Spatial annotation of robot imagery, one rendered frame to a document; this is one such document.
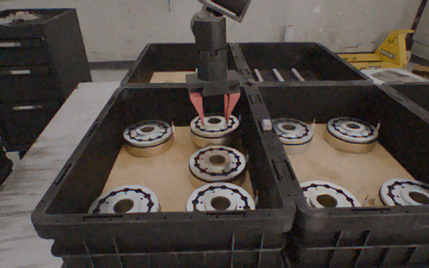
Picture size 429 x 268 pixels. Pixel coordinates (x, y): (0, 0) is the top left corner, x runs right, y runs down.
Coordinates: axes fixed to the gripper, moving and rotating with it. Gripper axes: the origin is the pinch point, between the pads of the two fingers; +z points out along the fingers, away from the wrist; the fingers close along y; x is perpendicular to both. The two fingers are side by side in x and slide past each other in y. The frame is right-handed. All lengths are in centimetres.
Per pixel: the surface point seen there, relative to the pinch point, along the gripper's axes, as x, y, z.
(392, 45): -278, -267, 57
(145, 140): 1.0, 14.5, 2.5
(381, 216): 32.2, -13.9, -1.5
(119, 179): 8.7, 19.3, 5.8
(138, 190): 15.6, 14.8, 3.5
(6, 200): -4, 49, 17
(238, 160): 10.4, -2.7, 3.8
